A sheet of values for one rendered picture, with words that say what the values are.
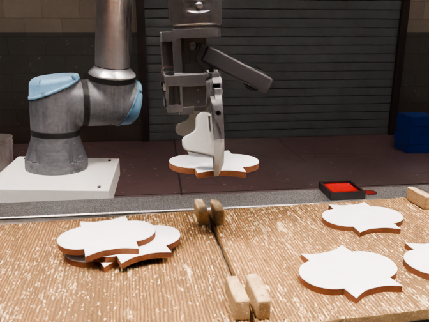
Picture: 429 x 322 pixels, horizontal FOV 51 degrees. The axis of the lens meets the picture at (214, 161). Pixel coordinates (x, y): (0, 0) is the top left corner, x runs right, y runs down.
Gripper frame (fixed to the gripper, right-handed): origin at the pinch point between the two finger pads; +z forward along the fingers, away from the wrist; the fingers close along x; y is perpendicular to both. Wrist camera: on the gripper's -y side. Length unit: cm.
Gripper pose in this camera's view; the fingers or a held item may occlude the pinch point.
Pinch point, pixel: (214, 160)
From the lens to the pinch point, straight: 70.6
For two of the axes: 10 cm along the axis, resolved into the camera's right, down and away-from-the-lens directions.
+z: 0.3, 9.6, 2.8
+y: -9.8, 0.8, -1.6
